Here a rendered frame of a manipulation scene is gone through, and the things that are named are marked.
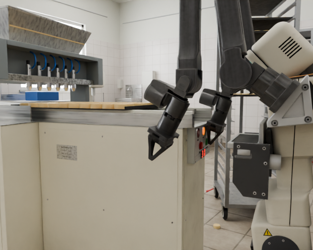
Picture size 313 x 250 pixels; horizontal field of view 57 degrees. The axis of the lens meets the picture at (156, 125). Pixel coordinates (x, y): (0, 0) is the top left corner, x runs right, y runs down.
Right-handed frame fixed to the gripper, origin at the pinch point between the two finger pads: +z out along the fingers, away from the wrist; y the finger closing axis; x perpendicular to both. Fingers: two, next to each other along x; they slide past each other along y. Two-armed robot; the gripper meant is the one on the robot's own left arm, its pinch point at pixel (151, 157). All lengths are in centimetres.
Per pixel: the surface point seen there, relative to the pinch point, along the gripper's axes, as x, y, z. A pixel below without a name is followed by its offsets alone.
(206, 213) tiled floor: 19, -148, 76
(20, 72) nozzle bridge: -80, -19, 9
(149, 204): 1.3, -21.2, 25.6
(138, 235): 3.4, -21.3, 40.1
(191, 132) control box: 1.4, -26.0, -6.2
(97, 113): -36.1, -21.8, 6.1
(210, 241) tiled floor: 31, -104, 70
